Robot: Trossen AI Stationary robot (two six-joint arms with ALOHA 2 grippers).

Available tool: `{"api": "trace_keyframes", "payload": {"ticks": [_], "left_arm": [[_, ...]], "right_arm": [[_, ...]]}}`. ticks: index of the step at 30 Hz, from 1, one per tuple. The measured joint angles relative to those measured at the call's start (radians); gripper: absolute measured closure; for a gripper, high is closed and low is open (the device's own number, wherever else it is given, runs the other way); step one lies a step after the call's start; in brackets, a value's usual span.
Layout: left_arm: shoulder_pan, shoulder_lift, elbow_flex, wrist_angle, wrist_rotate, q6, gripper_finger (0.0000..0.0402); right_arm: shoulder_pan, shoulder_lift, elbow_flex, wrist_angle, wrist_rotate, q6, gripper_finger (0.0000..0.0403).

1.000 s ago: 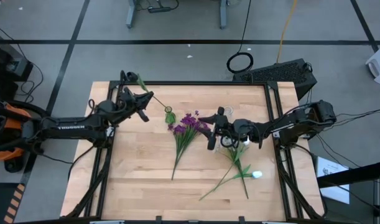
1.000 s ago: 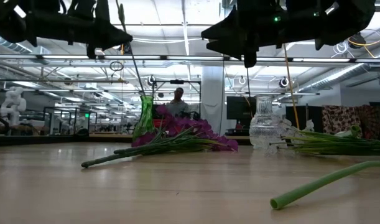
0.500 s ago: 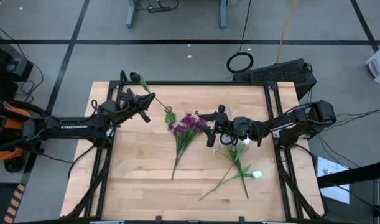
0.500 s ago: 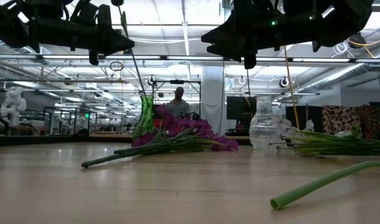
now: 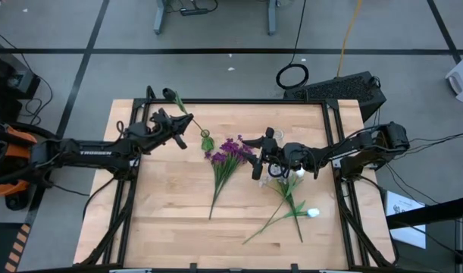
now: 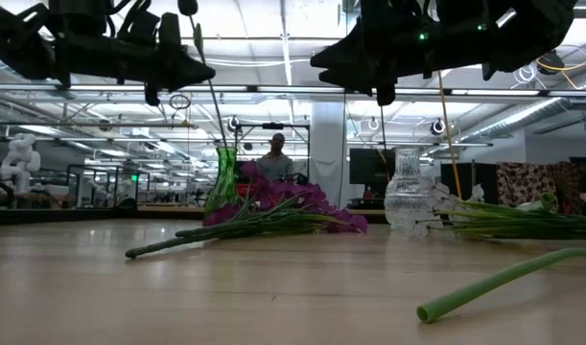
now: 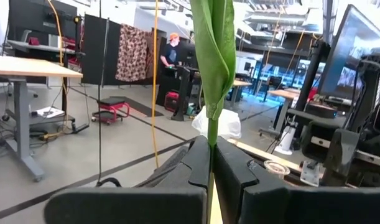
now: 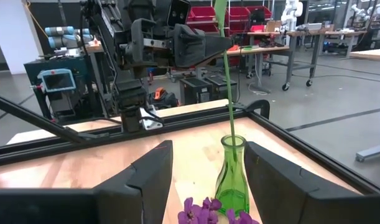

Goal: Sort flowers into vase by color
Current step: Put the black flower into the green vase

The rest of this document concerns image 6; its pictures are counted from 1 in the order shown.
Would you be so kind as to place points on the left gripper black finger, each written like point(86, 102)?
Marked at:
point(192, 69)

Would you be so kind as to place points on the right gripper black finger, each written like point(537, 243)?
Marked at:
point(350, 79)
point(345, 50)

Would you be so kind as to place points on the pale white artificial flower bunch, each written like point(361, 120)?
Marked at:
point(503, 220)

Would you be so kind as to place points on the white artificial tulip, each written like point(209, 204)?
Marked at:
point(544, 199)
point(465, 292)

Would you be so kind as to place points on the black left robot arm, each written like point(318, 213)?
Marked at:
point(14, 43)

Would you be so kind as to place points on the green glass vase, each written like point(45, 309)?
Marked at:
point(224, 177)

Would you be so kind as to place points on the clear glass vase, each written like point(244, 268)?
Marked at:
point(407, 191)

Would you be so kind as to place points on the brown patterned cloth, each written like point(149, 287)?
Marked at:
point(527, 187)

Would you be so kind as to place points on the black metal frame stand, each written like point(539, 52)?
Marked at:
point(273, 126)

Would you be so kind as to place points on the black aluminium table frame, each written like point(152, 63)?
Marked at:
point(33, 216)

